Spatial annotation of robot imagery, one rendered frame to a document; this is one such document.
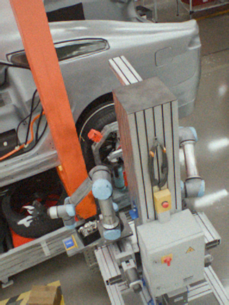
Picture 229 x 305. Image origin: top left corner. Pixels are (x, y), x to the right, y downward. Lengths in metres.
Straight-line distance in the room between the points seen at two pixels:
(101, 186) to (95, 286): 1.50
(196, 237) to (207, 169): 2.20
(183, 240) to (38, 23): 1.47
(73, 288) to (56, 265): 0.30
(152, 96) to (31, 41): 0.86
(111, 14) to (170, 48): 1.77
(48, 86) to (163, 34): 1.26
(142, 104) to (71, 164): 1.22
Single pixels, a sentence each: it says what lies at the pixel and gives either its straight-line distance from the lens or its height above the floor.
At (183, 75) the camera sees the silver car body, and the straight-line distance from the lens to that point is 3.62.
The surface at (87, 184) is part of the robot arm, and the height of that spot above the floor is 1.33.
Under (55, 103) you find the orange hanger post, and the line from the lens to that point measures 2.57.
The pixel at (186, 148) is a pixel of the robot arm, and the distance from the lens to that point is 2.87.
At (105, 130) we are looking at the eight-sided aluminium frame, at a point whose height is 1.10.
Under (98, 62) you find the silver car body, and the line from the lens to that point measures 3.16.
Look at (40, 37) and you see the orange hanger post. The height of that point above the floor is 2.15.
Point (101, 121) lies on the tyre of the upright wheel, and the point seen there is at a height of 1.15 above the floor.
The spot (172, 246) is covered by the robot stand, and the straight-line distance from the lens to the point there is 2.21.
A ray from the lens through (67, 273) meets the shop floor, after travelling 3.70.
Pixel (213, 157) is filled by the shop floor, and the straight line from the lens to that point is 4.53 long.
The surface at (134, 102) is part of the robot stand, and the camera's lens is 1.83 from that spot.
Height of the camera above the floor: 3.03
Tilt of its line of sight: 41 degrees down
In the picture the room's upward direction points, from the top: 10 degrees counter-clockwise
